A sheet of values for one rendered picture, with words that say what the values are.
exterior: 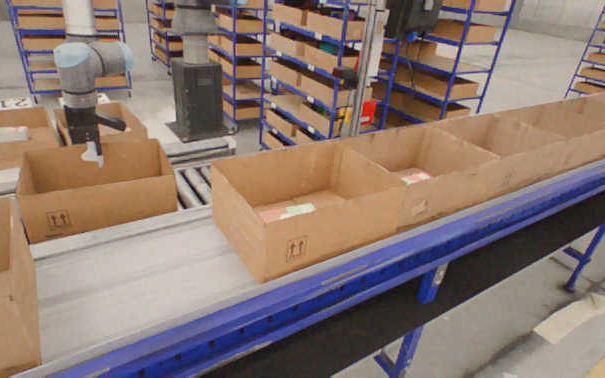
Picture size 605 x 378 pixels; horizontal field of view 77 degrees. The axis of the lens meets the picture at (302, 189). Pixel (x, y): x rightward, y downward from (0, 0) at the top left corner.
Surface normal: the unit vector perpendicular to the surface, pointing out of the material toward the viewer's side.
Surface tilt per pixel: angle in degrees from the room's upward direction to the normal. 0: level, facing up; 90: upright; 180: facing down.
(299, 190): 89
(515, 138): 90
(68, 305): 0
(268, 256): 90
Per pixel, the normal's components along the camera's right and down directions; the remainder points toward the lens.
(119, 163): 0.46, 0.47
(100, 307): 0.09, -0.86
